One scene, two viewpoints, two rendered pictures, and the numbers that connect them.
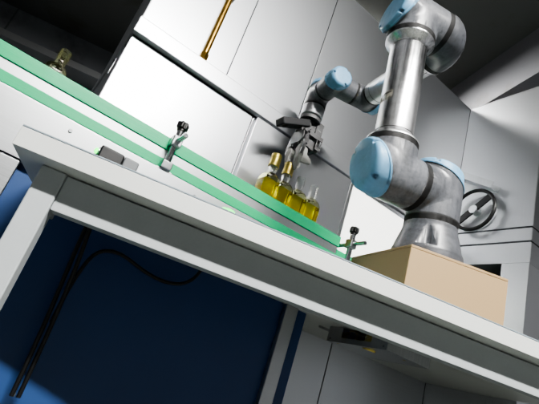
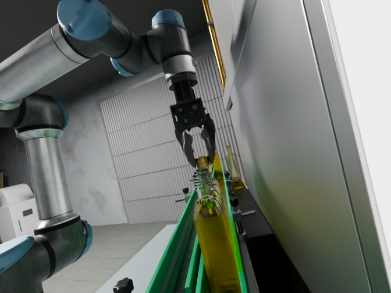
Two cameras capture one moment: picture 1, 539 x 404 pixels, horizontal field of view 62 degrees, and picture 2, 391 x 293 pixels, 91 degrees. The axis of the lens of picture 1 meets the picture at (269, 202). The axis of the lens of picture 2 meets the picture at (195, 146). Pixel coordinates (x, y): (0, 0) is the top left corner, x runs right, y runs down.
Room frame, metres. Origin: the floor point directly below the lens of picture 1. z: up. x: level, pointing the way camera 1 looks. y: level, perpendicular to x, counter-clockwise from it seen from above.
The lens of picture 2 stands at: (1.56, -0.42, 1.20)
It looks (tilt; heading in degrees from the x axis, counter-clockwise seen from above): 1 degrees down; 126
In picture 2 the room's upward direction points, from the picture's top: 14 degrees counter-clockwise
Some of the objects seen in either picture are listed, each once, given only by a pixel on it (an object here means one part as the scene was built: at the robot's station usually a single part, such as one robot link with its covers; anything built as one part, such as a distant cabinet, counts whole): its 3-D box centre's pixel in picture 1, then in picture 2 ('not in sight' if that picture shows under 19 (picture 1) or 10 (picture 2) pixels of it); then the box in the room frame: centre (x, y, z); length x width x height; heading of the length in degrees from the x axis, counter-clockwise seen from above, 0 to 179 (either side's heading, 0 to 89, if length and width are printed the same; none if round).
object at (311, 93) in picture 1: (318, 95); (170, 40); (1.30, -0.04, 1.45); 0.09 x 0.08 x 0.11; 18
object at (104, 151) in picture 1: (107, 175); not in sight; (0.87, 0.33, 0.79); 0.08 x 0.08 x 0.08; 29
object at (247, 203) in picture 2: not in sight; (242, 199); (1.09, 0.54, 0.84); 0.95 x 0.09 x 0.11; 119
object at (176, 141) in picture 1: (177, 143); (183, 203); (0.94, 0.24, 0.94); 0.07 x 0.04 x 0.13; 29
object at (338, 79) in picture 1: (338, 85); (132, 53); (1.21, -0.09, 1.45); 0.11 x 0.11 x 0.08; 18
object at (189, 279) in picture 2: not in sight; (210, 185); (0.89, 0.57, 0.92); 1.75 x 0.01 x 0.08; 119
